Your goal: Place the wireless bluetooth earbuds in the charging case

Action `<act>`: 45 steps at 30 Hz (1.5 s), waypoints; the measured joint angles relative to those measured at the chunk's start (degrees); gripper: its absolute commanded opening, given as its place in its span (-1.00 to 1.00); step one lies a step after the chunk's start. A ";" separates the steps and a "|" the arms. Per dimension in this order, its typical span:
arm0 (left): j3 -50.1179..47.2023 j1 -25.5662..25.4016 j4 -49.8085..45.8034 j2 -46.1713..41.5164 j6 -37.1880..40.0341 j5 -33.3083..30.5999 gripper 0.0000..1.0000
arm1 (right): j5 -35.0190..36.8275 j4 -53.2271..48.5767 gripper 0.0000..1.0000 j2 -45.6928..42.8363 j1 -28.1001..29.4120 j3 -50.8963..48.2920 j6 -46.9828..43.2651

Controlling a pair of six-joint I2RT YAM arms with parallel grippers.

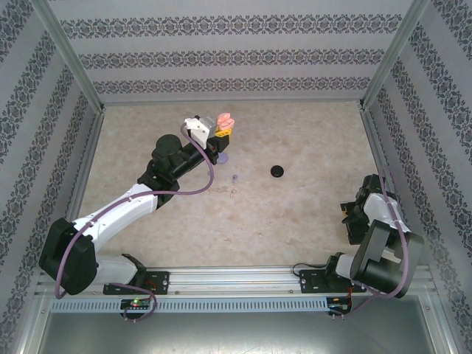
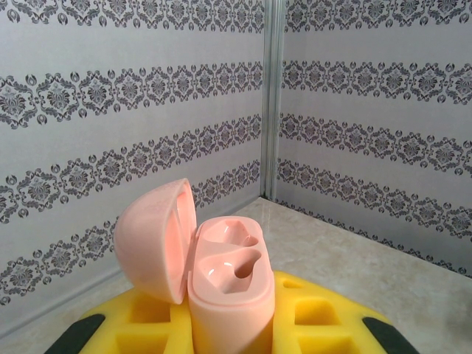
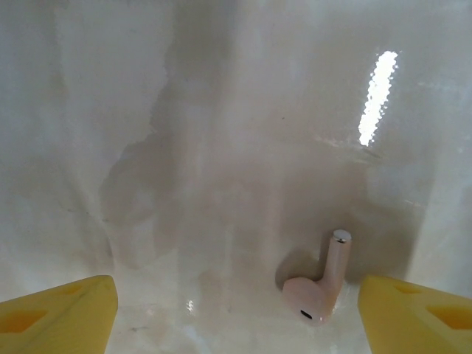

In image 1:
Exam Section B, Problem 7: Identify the aluminium table side rail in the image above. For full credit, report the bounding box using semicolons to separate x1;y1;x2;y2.
65;108;106;224
359;106;421;266

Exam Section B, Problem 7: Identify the pink round charging case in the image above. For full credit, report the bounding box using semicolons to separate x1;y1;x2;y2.
216;112;237;131

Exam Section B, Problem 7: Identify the right small circuit board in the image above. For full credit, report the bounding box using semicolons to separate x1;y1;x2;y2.
329;299;353;313

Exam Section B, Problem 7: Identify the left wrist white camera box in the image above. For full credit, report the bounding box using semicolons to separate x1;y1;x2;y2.
183;117;212;145

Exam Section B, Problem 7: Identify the grey metal panel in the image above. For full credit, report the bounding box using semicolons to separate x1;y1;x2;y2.
36;311;449;354

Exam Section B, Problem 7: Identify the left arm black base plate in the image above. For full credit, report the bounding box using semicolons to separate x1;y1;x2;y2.
103;271;170;296

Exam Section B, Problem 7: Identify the small circuit board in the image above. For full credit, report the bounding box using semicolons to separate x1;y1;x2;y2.
329;299;353;313
120;299;153;310

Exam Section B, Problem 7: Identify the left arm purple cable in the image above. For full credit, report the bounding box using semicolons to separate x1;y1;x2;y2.
53;123;218;322

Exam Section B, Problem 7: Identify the slotted grey cable duct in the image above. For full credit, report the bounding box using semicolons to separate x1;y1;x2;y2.
49;297;329;313

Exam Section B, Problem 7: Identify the aluminium mounting rail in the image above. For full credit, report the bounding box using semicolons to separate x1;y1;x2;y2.
36;267;436;296

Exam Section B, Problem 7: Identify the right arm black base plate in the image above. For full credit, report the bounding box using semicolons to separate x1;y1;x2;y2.
299;268;368;295

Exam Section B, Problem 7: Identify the left small circuit board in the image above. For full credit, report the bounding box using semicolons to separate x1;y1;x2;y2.
120;299;153;310

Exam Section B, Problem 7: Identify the aluminium frame post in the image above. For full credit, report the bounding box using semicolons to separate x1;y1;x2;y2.
359;0;432;111
29;0;106;111

